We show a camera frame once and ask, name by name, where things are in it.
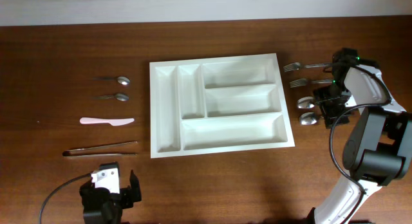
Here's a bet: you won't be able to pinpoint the large metal spoon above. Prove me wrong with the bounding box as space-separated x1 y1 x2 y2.
297 97 316 109
298 111 322 126

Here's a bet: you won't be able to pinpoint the metal fork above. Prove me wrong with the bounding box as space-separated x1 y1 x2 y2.
289 78 334 88
283 62 331 72

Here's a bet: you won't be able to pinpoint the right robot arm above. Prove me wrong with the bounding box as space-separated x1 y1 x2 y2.
304 48 411 223

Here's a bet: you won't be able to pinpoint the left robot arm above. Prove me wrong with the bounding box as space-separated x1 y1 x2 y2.
79 169 142 224

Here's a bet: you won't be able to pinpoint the pink plastic knife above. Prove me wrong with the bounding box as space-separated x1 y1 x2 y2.
79 117 135 126

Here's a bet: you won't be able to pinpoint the metal kitchen tongs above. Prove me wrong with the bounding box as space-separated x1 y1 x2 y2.
62 141 138 158

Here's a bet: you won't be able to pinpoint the lower small teaspoon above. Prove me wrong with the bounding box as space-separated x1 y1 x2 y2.
95 93 129 102

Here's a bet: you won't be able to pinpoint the small teaspoon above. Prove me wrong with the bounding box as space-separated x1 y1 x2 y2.
94 76 130 86
95 93 129 102

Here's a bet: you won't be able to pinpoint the white plastic cutlery tray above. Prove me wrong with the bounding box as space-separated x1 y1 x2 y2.
149 53 295 158

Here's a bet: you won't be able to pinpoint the upper small teaspoon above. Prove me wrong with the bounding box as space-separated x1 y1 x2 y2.
94 76 130 86

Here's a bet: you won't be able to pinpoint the left black cable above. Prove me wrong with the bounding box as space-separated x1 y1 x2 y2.
37 173 93 224

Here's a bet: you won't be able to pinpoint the black cable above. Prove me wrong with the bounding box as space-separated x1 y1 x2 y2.
37 173 93 224
323 62 392 224

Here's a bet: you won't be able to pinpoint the right black cable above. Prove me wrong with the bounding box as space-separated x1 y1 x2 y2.
323 62 392 224

